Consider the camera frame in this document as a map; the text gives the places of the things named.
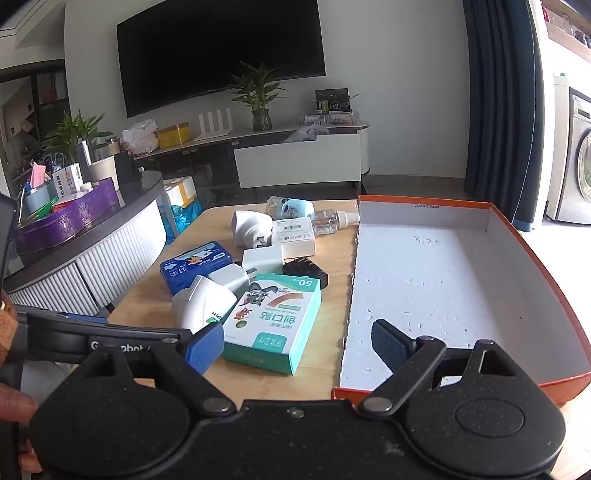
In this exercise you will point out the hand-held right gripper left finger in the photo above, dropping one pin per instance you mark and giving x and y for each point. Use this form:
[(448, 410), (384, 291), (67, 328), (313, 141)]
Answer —
[(205, 345)]

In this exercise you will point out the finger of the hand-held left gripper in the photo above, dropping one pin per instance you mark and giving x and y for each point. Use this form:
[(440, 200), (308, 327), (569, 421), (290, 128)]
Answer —
[(83, 317)]

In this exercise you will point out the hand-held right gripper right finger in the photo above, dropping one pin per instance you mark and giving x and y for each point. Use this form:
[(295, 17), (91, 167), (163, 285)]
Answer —
[(392, 344)]

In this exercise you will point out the white square mosquito heater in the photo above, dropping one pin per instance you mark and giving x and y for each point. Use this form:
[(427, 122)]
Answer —
[(203, 304)]

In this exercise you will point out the green bandage box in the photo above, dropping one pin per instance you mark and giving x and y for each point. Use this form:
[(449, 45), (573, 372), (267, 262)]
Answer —
[(272, 323)]

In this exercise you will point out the white plug adapter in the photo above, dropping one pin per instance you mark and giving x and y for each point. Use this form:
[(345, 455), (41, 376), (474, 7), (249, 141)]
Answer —
[(228, 278)]

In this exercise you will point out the blue cartoon print tin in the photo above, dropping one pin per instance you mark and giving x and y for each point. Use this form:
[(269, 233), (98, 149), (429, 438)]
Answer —
[(196, 266)]

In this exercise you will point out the white cube charger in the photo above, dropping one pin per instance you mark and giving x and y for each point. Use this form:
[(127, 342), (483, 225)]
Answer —
[(262, 259)]

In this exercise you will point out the black charger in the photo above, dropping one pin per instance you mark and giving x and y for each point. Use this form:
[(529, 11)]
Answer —
[(307, 271)]

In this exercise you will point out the white round mosquito heater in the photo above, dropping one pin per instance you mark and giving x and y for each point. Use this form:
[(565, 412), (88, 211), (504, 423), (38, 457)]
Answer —
[(247, 224)]

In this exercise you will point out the clear spray bottle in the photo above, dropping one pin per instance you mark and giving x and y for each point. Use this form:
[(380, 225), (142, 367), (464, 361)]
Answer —
[(328, 222)]

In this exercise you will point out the white cardboard charger box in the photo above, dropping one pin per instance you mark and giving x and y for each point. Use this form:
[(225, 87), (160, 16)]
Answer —
[(293, 236)]

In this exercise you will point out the light blue mosquito repellent device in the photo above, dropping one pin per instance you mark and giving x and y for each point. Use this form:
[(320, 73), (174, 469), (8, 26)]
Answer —
[(291, 207)]

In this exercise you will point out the person's left hand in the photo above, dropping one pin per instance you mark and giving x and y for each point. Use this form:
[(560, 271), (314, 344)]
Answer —
[(16, 404)]

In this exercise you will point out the orange patterned sleeve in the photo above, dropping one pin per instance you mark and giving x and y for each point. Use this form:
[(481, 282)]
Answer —
[(5, 332)]

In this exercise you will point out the curved white ribbed cabinet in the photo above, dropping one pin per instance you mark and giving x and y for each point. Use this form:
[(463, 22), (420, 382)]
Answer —
[(115, 258)]

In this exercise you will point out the purple patterned tin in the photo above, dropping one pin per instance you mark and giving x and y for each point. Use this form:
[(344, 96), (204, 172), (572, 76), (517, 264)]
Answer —
[(69, 221)]

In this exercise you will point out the grey pen holder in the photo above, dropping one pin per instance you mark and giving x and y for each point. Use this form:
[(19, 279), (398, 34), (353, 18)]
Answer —
[(37, 199)]

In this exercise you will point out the blue plastic bag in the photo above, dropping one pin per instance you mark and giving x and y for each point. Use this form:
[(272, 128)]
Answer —
[(184, 218)]

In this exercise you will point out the white blue medicine box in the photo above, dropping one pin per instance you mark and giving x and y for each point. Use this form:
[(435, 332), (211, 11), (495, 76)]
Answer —
[(69, 182)]

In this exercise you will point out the white paper cup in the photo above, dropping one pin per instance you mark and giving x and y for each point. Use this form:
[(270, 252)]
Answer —
[(104, 173)]

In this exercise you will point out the white orange cardboard box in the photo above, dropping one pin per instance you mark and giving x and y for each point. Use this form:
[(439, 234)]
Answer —
[(180, 191)]

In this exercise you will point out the leafy green potted plant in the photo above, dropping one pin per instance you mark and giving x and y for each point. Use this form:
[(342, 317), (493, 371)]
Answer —
[(74, 134)]

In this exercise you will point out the white plastic bag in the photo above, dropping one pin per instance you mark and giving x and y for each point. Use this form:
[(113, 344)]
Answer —
[(138, 136)]

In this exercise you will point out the yellow tin box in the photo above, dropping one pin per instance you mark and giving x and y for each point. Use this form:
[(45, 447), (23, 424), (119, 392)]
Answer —
[(173, 136)]

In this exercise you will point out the white television stand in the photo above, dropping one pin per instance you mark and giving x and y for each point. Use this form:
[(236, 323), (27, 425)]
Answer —
[(295, 159)]

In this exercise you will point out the white router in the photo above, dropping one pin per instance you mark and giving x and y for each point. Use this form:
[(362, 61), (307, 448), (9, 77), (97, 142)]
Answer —
[(212, 129)]

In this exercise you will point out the crumpled grey bag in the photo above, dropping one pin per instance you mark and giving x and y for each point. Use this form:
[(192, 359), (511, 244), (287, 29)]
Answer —
[(307, 134)]

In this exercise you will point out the clear plastic organizer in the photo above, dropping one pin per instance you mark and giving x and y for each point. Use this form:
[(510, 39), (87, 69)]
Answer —
[(330, 118)]

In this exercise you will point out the black green box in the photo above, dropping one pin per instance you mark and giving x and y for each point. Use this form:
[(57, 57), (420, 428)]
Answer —
[(332, 101)]

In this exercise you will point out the dark blue curtain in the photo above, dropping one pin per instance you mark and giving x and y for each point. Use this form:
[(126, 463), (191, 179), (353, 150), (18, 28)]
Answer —
[(501, 115)]

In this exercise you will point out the potted plant in glass vase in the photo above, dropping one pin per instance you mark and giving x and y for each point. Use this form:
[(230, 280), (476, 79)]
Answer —
[(258, 92)]

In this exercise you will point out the silver washing machine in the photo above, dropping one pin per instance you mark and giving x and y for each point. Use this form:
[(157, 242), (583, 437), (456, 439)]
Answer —
[(575, 157)]

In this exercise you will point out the black television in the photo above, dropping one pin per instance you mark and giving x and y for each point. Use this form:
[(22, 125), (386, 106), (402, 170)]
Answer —
[(217, 50)]

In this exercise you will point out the wall shelf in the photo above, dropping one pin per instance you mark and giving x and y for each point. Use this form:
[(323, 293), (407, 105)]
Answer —
[(565, 32)]

